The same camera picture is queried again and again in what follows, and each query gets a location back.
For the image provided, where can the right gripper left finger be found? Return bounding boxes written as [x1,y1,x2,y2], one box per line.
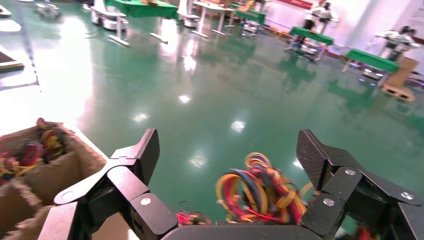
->
[38,128,180,240]

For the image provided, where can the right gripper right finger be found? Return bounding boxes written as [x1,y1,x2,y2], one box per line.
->
[295,128,424,240]

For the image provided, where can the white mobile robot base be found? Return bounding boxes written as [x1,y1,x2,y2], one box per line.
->
[90,0,131,32]

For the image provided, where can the brown divided cardboard box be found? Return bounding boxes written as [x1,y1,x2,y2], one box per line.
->
[0,120,109,240]

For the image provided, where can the cardboard stack on pallet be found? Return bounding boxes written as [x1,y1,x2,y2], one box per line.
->
[380,56,419,102]

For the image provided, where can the green cloth table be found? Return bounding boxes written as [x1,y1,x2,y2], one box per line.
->
[230,2,268,26]
[105,0,180,19]
[342,48,401,74]
[289,26,335,47]

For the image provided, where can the person in white shirt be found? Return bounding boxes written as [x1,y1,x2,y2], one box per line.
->
[319,1,340,26]
[377,26,418,62]
[303,0,324,32]

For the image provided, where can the white leg table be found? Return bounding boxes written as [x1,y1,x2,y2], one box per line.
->
[192,0,233,37]

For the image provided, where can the grey power supply coloured cables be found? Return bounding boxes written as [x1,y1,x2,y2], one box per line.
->
[0,140,44,186]
[34,117,69,164]
[215,152,314,226]
[353,224,382,240]
[175,211,213,227]

